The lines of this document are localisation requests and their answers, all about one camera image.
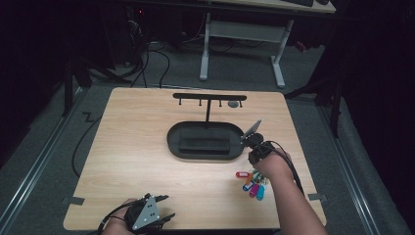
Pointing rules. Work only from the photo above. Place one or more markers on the black tray with key rack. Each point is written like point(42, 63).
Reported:
point(202, 156)

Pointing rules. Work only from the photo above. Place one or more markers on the metal floor rail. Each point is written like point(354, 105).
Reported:
point(352, 176)
point(36, 166)

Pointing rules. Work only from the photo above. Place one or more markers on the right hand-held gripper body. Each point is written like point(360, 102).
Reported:
point(259, 151)

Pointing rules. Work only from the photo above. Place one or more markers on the black metal stand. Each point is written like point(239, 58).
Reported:
point(68, 84)
point(334, 107)

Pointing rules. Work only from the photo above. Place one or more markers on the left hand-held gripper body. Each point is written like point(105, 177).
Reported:
point(145, 215)

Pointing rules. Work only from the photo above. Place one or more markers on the black keyboard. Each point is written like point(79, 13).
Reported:
point(298, 2)

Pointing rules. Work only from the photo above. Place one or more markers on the grey round table grommet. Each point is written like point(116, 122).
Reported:
point(233, 104)

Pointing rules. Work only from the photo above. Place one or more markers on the white-framed desk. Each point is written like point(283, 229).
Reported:
point(248, 31)

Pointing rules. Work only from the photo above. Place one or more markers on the person's left hand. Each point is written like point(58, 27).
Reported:
point(115, 222)

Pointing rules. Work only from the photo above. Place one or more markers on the grey tape strip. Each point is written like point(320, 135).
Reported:
point(73, 200)
point(317, 197)

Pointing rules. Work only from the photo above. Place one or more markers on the person's right hand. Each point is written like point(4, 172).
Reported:
point(275, 166)

